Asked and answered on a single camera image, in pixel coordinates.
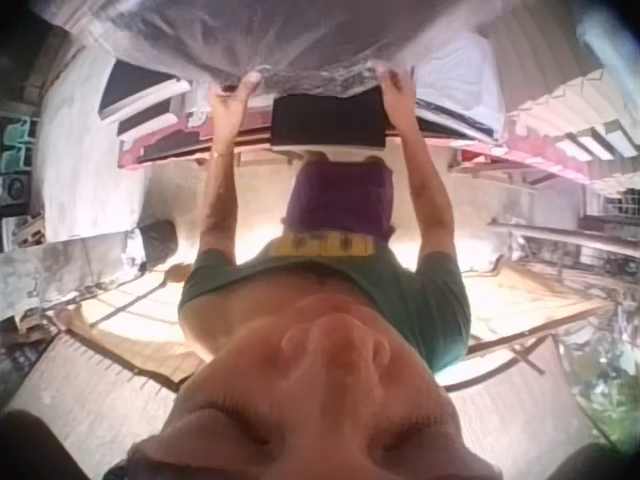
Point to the person's right hand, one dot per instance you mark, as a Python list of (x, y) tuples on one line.
[(399, 102)]

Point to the person's left hand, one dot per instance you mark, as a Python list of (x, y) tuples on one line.
[(234, 107)]

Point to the clear plastic sheet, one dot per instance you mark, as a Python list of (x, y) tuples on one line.
[(260, 40)]

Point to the white plastic bag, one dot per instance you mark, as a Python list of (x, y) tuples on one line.
[(460, 85)]

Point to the black rectangular block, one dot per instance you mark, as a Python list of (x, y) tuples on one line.
[(327, 117)]

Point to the red wooden table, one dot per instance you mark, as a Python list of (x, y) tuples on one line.
[(175, 145)]

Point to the black white-framed panels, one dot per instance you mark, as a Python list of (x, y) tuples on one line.
[(140, 95)]

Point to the person's legs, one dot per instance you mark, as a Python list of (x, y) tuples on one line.
[(342, 200)]

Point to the corrugated metal sheets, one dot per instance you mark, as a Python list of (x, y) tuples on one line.
[(575, 115)]

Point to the black bag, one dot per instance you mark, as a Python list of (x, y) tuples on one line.
[(157, 245)]

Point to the teal shelf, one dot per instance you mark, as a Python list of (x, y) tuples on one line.
[(20, 145)]

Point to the metal rack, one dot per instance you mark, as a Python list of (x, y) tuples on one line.
[(610, 225)]

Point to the green plants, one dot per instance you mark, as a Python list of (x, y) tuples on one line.
[(605, 380)]

